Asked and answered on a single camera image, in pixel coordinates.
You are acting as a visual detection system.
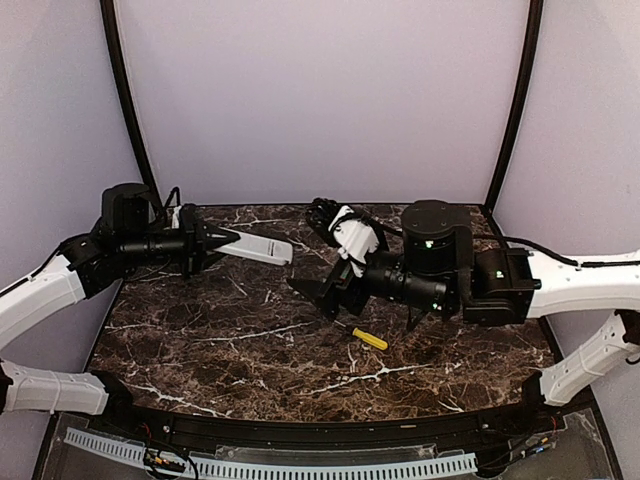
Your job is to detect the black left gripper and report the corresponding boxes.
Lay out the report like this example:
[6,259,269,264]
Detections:
[119,207,240,279]

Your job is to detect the white remote control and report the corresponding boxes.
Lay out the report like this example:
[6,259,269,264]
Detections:
[216,232,293,266]

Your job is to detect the yellow handled screwdriver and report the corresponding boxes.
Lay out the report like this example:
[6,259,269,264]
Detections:
[328,319,388,351]

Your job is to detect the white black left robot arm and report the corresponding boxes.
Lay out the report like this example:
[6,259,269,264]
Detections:
[1,183,241,436]

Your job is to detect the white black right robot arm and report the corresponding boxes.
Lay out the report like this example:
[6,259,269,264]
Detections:
[291,198,639,434]

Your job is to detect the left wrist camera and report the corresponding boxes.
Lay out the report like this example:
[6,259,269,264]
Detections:
[159,186,183,233]

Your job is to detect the white slotted cable duct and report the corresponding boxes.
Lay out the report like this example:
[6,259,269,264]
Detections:
[64,427,478,479]

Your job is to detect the black front rail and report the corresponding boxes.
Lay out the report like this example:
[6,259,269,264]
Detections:
[54,387,601,454]

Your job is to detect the black left frame post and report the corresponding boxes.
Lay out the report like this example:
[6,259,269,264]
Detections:
[99,0,160,201]

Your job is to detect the black frame post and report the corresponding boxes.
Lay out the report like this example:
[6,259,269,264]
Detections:
[483,0,544,215]
[99,0,160,201]

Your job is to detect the black right frame post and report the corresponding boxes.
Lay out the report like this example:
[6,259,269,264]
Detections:
[483,0,544,215]

